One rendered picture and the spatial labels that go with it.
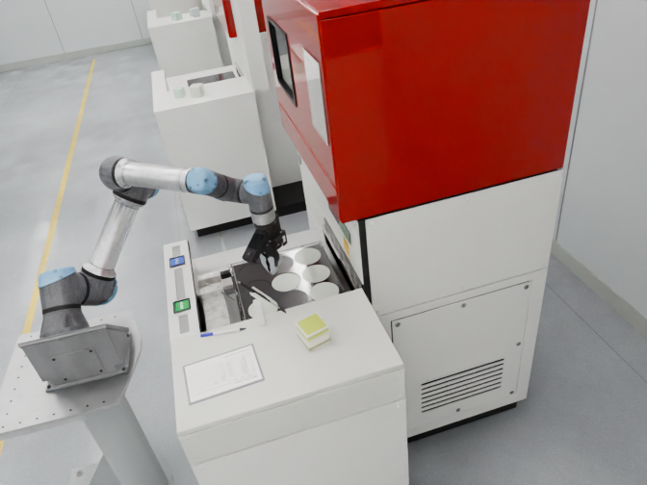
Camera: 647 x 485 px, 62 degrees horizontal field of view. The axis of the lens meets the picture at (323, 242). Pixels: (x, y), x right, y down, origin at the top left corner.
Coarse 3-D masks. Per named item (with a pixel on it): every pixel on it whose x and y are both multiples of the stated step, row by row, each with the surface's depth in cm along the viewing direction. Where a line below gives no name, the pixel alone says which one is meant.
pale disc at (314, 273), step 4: (308, 268) 196; (312, 268) 196; (316, 268) 195; (320, 268) 195; (324, 268) 195; (328, 268) 195; (304, 272) 194; (308, 272) 194; (312, 272) 194; (316, 272) 194; (320, 272) 193; (324, 272) 193; (328, 272) 193; (304, 276) 193; (308, 276) 192; (312, 276) 192; (316, 276) 192; (320, 276) 192; (324, 276) 191; (308, 280) 191; (312, 280) 190; (316, 280) 190; (320, 280) 190
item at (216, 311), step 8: (200, 288) 197; (216, 296) 192; (224, 296) 192; (208, 304) 189; (216, 304) 189; (224, 304) 188; (208, 312) 186; (216, 312) 185; (224, 312) 185; (208, 320) 182; (216, 320) 182; (224, 320) 181; (208, 328) 179
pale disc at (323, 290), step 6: (324, 282) 189; (312, 288) 187; (318, 288) 187; (324, 288) 186; (330, 288) 186; (336, 288) 185; (312, 294) 184; (318, 294) 184; (324, 294) 183; (330, 294) 183; (336, 294) 183
